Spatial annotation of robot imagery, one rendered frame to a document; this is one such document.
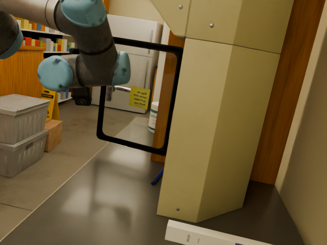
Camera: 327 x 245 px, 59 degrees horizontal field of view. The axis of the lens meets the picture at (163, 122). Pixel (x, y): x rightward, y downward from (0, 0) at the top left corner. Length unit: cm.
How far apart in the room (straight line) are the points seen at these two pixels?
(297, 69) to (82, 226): 84
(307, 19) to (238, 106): 47
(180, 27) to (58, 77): 30
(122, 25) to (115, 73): 520
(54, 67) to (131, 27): 515
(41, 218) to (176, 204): 34
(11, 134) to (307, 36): 247
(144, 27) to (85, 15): 517
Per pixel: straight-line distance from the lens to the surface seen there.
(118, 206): 84
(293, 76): 111
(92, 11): 56
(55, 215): 80
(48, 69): 67
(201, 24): 70
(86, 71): 66
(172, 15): 71
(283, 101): 112
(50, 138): 361
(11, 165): 301
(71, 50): 81
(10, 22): 93
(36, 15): 66
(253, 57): 77
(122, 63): 64
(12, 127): 287
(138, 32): 574
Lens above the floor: 138
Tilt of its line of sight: 15 degrees down
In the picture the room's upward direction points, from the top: 9 degrees clockwise
